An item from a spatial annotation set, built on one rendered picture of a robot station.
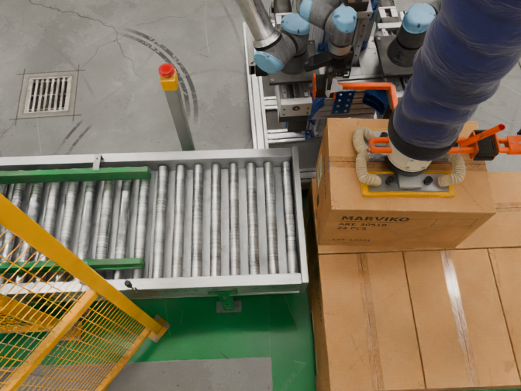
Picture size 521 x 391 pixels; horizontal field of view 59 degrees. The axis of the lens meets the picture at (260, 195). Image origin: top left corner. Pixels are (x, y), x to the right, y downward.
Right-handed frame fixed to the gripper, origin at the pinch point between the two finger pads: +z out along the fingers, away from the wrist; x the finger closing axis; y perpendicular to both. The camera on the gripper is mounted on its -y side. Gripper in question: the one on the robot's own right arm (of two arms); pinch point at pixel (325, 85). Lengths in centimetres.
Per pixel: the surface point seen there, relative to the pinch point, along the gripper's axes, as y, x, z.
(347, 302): 14, -68, 66
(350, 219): 10, -46, 22
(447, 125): 30, -36, -27
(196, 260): -55, -48, 65
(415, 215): 33, -46, 17
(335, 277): 9, -56, 66
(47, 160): -132, 2, 60
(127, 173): -90, -7, 57
